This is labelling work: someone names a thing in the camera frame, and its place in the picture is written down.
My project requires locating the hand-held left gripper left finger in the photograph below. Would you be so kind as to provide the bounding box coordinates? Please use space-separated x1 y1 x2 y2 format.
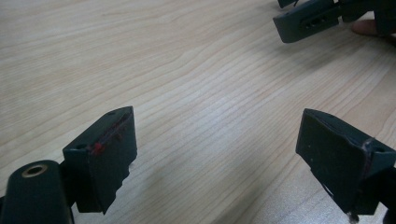
62 105 138 216

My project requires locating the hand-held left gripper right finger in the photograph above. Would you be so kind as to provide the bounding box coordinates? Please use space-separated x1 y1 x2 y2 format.
294 107 396 217

